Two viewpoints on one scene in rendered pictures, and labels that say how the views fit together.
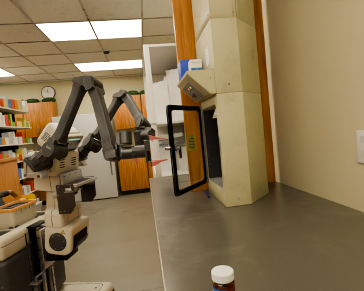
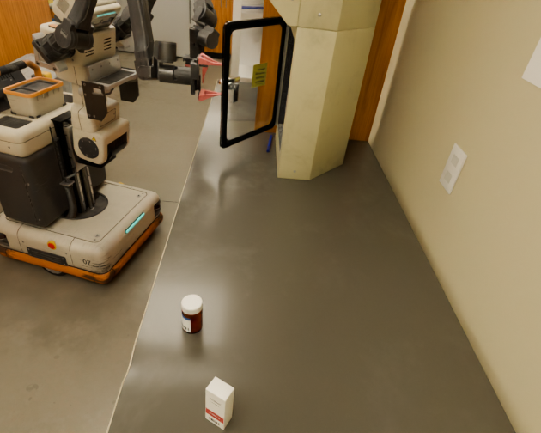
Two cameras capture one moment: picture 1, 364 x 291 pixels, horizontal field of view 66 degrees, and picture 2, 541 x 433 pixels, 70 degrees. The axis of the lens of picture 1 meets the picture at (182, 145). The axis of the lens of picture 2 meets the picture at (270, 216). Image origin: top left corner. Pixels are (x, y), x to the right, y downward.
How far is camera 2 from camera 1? 39 cm
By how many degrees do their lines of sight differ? 33
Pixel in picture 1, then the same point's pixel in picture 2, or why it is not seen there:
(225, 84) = (313, 15)
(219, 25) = not seen: outside the picture
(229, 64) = not seen: outside the picture
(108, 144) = (142, 56)
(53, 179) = (78, 70)
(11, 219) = (30, 106)
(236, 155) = (305, 120)
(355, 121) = (460, 131)
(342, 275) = (318, 317)
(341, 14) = not seen: outside the picture
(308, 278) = (286, 312)
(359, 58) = (505, 46)
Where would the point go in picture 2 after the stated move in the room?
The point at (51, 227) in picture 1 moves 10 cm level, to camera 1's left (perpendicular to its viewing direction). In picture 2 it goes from (79, 130) to (57, 126)
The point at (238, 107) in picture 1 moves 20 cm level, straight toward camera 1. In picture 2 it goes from (325, 56) to (307, 72)
